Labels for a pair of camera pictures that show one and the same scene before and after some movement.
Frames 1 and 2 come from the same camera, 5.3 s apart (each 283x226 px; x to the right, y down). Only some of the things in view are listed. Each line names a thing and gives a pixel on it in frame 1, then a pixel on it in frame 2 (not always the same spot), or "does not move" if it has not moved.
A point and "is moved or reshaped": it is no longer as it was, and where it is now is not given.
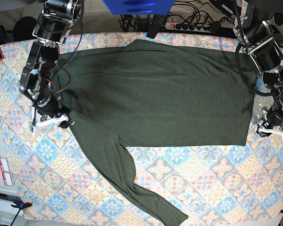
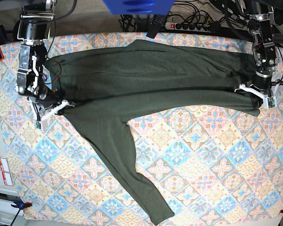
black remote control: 157,22 does not move
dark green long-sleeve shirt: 145,93 is moved or reshaped
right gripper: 275,116 → 262,83
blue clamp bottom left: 20,205 does not move
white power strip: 195,27 does not move
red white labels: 0,164 does not move
